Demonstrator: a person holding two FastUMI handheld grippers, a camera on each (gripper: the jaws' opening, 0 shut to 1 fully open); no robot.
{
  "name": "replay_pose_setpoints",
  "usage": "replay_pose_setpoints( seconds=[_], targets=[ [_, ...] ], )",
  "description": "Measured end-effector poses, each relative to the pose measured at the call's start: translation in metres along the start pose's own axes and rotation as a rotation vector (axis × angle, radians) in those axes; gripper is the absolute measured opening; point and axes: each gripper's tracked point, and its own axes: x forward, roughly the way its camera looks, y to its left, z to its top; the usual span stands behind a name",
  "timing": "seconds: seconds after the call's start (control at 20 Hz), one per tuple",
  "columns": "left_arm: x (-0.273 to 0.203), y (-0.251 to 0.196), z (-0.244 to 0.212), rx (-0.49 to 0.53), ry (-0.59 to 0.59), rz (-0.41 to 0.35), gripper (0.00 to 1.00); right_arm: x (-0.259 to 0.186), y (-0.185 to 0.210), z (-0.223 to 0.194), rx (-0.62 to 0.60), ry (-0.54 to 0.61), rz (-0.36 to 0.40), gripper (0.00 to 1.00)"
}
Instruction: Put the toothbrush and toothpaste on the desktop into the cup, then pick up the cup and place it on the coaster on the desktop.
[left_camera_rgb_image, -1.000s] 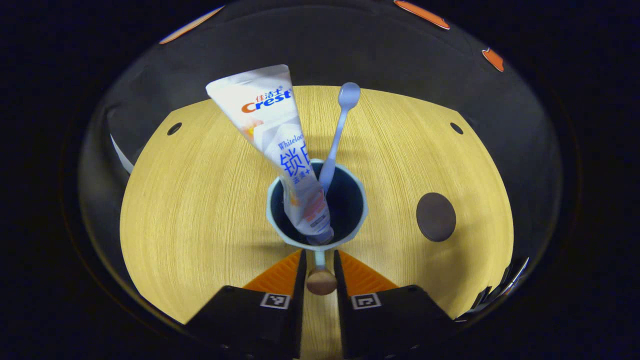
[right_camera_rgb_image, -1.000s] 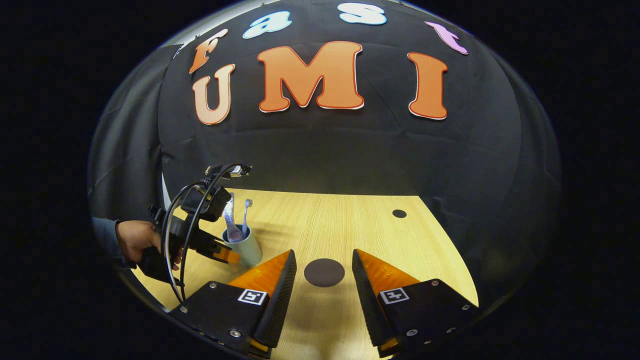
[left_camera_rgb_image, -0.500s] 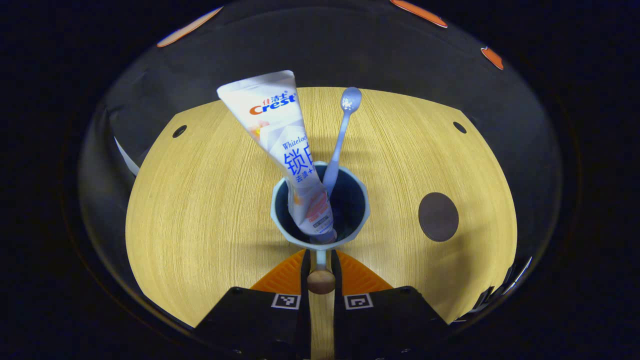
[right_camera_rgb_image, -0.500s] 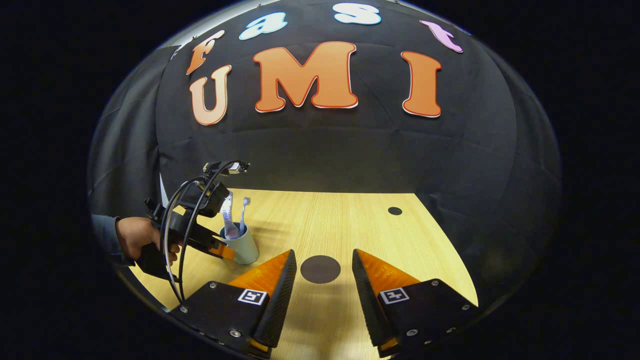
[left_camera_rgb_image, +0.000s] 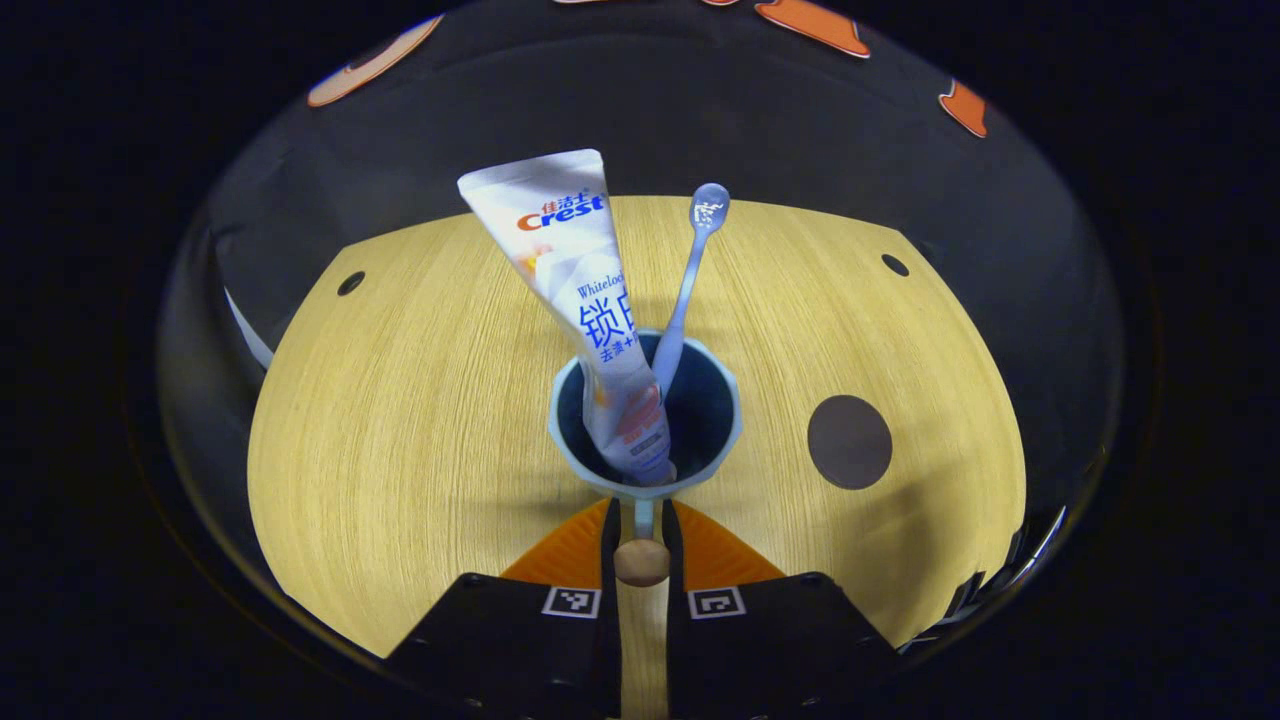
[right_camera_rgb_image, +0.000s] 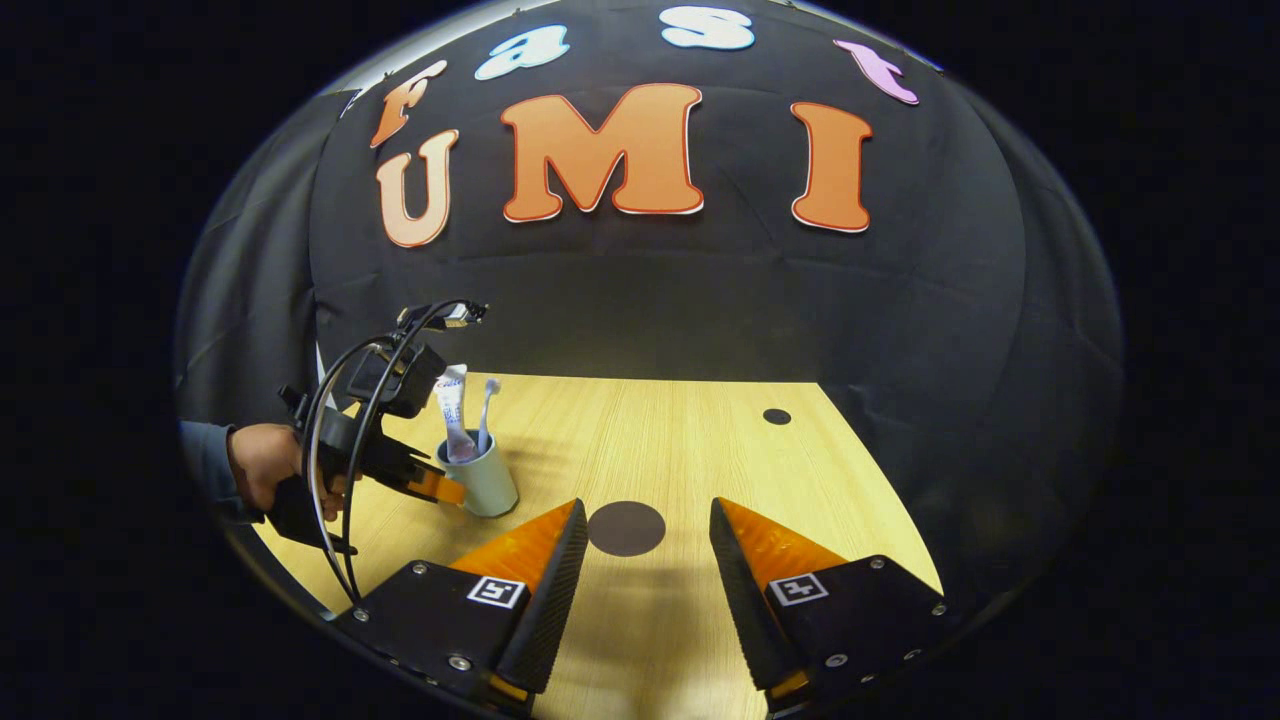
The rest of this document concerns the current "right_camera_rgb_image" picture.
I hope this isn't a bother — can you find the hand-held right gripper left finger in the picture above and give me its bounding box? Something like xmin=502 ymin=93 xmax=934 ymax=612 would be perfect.
xmin=335 ymin=498 xmax=590 ymax=706

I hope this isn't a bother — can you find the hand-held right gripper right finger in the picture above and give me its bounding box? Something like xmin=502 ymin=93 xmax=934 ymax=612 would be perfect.
xmin=709 ymin=497 xmax=949 ymax=713

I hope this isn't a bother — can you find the light blue cup wooden handle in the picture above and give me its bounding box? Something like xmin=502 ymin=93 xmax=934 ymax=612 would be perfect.
xmin=436 ymin=430 xmax=520 ymax=518

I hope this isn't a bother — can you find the white toothpaste tube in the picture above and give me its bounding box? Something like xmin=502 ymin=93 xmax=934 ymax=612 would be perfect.
xmin=435 ymin=364 xmax=479 ymax=464

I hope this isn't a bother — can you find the light blue toothbrush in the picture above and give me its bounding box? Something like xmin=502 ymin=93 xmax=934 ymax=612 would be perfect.
xmin=477 ymin=378 xmax=502 ymax=456

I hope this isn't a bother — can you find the dark round coaster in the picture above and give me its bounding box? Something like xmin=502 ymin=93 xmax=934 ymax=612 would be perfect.
xmin=587 ymin=501 xmax=667 ymax=558

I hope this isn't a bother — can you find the wooden desktop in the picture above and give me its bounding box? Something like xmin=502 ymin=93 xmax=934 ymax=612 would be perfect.
xmin=250 ymin=373 xmax=944 ymax=720

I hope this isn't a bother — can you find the black backdrop cloth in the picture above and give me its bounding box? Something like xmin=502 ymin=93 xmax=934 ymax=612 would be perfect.
xmin=175 ymin=0 xmax=1126 ymax=601

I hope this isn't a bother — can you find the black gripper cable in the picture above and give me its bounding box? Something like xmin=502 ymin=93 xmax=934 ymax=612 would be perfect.
xmin=300 ymin=298 xmax=491 ymax=609

